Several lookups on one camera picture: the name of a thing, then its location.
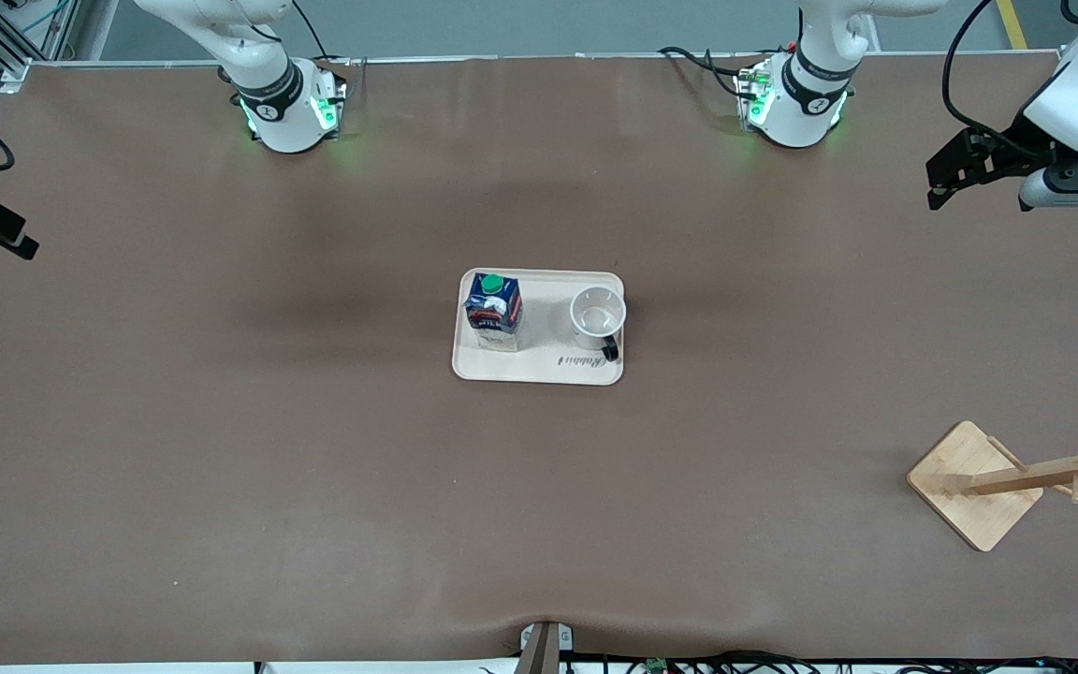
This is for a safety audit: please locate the white cup black handle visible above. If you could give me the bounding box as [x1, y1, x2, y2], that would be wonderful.
[569, 286, 628, 364]

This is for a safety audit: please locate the blue milk carton green cap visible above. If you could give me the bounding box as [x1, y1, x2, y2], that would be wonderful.
[462, 271, 526, 354]

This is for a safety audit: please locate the wooden cup rack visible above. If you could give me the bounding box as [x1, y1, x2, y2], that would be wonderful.
[906, 410, 1078, 553]

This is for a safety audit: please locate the beige plastic tray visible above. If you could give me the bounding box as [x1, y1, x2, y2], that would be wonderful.
[451, 270, 626, 387]

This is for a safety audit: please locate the black left arm base cable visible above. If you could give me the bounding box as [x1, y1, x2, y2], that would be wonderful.
[658, 45, 757, 96]

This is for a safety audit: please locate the black arm base cable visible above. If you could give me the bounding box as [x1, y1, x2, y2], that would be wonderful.
[291, 0, 355, 68]
[658, 45, 757, 96]

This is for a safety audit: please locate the black right arm base cable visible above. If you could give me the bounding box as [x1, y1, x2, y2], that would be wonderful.
[291, 0, 355, 68]

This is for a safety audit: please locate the metal table clamp bracket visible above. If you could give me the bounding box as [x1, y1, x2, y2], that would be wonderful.
[517, 620, 576, 674]

